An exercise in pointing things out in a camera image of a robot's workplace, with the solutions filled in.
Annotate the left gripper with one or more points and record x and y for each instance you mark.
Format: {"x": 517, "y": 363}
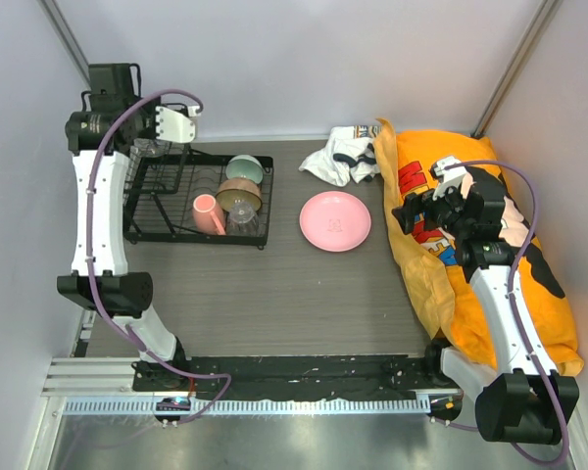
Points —
{"x": 151, "y": 104}

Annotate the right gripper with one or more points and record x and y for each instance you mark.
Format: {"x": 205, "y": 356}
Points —
{"x": 416, "y": 204}

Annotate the clear textured glass plate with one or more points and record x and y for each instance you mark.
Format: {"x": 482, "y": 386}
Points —
{"x": 149, "y": 148}

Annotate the pink plate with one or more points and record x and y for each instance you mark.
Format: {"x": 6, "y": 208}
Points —
{"x": 335, "y": 221}

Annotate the clear glass cup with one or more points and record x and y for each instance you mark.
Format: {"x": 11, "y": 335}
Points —
{"x": 242, "y": 220}

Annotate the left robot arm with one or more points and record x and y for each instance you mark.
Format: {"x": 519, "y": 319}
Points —
{"x": 100, "y": 134}

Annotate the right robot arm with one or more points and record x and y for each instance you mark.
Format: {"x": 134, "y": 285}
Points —
{"x": 523, "y": 399}

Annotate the orange cartoon pillow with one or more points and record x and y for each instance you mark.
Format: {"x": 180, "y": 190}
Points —
{"x": 443, "y": 300}

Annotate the white printed t-shirt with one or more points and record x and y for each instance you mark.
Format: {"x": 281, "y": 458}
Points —
{"x": 348, "y": 155}

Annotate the pink mug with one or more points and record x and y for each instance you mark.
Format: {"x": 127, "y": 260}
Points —
{"x": 208, "y": 215}

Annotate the light green bowl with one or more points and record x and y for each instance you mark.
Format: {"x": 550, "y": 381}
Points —
{"x": 245, "y": 166}

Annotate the brown bowl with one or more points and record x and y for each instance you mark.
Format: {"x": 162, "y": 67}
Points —
{"x": 236, "y": 190}

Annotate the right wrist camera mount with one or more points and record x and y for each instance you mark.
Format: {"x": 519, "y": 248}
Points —
{"x": 450, "y": 174}

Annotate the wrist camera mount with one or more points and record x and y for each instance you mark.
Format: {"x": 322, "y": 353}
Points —
{"x": 450, "y": 174}
{"x": 176, "y": 126}

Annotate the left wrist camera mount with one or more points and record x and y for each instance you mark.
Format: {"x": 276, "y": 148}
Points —
{"x": 176, "y": 126}

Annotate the black wire dish rack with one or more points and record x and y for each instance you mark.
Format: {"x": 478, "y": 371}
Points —
{"x": 176, "y": 194}

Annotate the white slotted cable duct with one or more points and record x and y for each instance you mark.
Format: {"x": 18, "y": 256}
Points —
{"x": 169, "y": 406}

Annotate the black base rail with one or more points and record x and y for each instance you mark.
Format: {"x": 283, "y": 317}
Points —
{"x": 297, "y": 378}

